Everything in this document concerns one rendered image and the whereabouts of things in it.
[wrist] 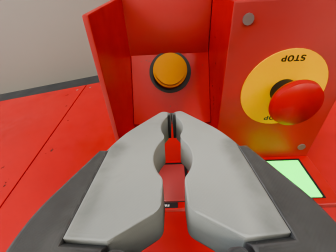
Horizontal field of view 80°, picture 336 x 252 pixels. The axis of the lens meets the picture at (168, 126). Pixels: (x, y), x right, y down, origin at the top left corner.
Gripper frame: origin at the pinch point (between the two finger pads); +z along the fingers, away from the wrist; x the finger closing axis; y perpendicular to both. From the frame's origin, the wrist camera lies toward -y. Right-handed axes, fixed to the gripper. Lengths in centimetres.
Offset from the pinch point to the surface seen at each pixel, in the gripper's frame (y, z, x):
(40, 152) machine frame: 29, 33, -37
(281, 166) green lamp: 9.6, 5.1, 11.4
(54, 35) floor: 6, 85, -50
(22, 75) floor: 23, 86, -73
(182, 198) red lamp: 9.9, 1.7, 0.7
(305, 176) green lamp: 9.8, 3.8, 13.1
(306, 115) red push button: 2.3, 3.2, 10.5
